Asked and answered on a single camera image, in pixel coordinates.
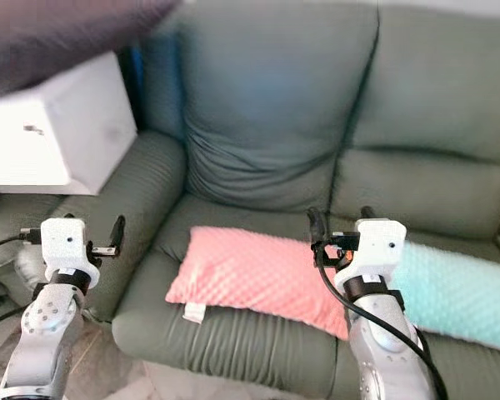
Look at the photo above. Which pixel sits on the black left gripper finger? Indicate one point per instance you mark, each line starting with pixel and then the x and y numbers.
pixel 117 232

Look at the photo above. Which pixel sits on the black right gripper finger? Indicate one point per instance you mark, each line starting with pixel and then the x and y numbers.
pixel 368 214
pixel 317 233

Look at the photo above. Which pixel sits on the pink dotted pillow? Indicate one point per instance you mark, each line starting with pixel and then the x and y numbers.
pixel 254 279

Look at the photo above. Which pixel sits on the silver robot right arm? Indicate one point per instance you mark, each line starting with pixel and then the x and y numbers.
pixel 392 367

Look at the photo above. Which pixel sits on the teal dotted pillow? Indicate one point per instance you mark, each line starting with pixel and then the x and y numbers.
pixel 458 296

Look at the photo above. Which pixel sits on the dark green leather sofa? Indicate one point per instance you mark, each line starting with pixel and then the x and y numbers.
pixel 275 100

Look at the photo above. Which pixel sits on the white drawer box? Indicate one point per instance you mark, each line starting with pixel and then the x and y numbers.
pixel 58 125

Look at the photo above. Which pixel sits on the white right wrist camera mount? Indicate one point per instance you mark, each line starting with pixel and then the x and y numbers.
pixel 375 246

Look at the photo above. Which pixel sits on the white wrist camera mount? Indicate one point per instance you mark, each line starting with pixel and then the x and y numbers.
pixel 67 246
pixel 375 246

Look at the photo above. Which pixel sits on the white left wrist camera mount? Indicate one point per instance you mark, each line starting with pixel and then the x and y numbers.
pixel 67 246

